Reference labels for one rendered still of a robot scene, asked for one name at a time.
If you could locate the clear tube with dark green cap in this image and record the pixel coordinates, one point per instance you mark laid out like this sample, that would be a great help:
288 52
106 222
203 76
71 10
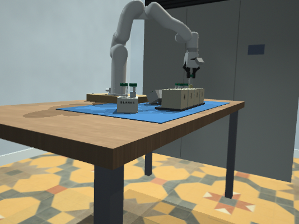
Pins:
133 89

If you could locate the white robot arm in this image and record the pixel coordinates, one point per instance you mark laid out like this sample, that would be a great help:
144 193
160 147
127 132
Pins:
135 10

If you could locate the white blank tube rack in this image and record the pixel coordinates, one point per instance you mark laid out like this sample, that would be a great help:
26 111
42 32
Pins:
127 104

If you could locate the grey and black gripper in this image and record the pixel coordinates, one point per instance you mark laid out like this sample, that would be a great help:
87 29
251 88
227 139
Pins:
190 63

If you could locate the blue bench mat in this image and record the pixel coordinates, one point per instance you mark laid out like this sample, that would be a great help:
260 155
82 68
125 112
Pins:
146 112

